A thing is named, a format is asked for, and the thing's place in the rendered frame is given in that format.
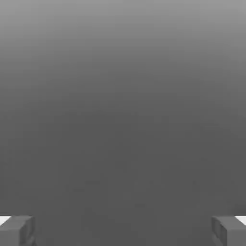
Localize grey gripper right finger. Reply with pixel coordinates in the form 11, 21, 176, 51
210, 215, 246, 246

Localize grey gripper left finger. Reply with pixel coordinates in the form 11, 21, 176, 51
0, 215, 37, 246

